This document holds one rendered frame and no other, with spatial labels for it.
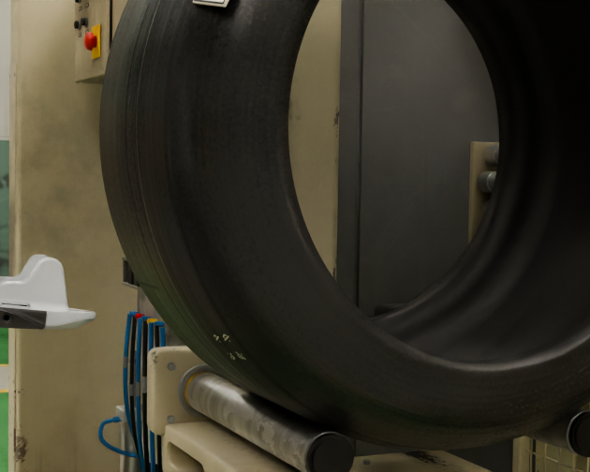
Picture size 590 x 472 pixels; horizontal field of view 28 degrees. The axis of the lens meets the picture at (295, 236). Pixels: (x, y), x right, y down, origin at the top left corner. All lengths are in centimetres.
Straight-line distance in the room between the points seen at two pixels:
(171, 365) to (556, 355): 46
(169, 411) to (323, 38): 48
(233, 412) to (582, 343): 36
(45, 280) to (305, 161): 50
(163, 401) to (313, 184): 31
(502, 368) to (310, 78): 50
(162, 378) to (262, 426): 24
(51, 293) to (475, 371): 37
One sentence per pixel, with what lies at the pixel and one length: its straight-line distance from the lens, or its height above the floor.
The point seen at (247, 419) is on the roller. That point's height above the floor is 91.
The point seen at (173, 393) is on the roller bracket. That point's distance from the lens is 135.
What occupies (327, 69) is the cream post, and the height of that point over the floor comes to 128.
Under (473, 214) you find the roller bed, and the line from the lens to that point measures 167.
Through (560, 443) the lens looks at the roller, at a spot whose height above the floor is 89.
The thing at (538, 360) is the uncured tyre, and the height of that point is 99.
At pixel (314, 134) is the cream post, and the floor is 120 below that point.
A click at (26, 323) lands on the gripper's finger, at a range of 99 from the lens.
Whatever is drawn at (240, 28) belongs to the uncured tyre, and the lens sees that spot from 95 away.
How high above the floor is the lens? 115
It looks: 3 degrees down
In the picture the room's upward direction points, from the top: 1 degrees clockwise
